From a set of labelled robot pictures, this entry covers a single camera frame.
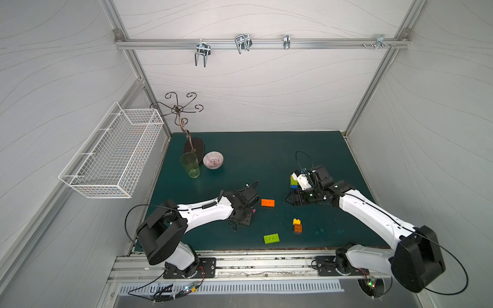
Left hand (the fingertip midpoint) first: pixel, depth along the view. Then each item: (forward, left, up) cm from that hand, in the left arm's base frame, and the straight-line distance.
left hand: (246, 220), depth 84 cm
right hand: (+8, -20, +8) cm, 23 cm away
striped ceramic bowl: (+34, +20, 0) cm, 39 cm away
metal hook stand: (+40, +32, +5) cm, 52 cm away
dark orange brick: (-3, -23, 0) cm, 23 cm away
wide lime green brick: (-7, -11, -1) cm, 13 cm away
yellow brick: (+1, -23, -2) cm, 23 cm away
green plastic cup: (+25, +29, +9) cm, 39 cm away
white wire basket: (+10, +50, +29) cm, 59 cm away
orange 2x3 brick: (+9, -11, -1) cm, 14 cm away
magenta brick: (+5, -3, -1) cm, 6 cm away
